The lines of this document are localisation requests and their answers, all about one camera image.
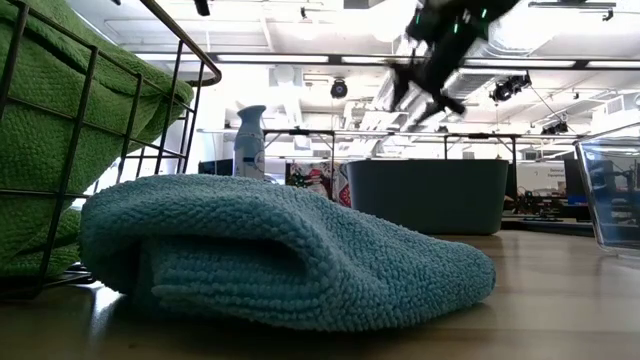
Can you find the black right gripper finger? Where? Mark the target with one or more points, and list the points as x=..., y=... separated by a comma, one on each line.
x=402, y=85
x=442, y=106

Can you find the blue microfiber towel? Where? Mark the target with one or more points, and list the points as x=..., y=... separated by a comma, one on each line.
x=300, y=250

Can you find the black track spotlight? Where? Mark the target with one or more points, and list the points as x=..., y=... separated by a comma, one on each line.
x=510, y=87
x=555, y=127

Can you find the blue plastic basket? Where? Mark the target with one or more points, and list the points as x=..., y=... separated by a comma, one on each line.
x=430, y=200

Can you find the white printed sign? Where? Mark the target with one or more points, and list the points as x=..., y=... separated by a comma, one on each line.
x=542, y=177

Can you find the colourful printed poster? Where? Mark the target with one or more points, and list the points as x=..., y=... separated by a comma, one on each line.
x=320, y=182

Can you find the pale blue spray bottle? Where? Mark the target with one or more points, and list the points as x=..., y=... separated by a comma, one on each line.
x=250, y=145

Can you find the clear plastic bin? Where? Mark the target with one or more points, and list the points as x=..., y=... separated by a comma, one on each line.
x=615, y=200

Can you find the black metal stand frame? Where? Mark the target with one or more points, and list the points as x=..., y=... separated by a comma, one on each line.
x=300, y=132
x=480, y=136

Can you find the silver ventilation duct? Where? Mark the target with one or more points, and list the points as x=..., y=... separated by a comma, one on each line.
x=505, y=45

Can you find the black aluminium rig frame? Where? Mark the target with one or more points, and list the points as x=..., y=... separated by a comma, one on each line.
x=335, y=60

